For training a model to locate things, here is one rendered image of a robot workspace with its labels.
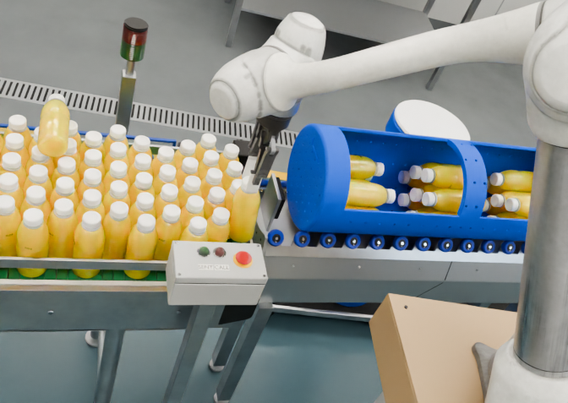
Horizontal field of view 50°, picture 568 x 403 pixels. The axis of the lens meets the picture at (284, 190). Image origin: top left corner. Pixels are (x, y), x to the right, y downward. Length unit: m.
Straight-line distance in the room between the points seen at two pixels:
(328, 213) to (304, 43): 0.50
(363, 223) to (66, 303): 0.75
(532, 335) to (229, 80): 0.62
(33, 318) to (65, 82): 2.18
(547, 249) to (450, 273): 1.01
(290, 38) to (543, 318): 0.64
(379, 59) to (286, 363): 1.74
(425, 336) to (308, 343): 1.32
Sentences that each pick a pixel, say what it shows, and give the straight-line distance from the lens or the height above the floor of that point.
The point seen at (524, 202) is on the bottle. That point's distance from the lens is 1.90.
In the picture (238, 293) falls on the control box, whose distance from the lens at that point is 1.35.
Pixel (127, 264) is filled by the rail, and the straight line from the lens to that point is 1.45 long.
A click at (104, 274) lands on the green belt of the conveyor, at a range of 1.52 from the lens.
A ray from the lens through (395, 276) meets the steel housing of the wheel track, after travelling 1.83.
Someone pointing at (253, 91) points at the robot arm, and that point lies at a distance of 1.04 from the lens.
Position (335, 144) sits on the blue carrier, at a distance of 1.52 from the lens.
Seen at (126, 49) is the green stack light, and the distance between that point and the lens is 1.70.
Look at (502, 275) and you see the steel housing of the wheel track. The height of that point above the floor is 0.86.
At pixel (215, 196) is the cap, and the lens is 1.49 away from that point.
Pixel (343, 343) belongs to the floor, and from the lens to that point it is 2.71.
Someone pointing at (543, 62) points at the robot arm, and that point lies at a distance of 0.78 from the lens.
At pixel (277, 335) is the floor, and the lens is 2.62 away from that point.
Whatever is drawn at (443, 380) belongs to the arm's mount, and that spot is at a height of 1.12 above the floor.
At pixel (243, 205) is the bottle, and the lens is 1.45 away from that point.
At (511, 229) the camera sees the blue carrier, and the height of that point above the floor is 1.08.
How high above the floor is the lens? 2.10
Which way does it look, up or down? 41 degrees down
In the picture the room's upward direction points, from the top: 22 degrees clockwise
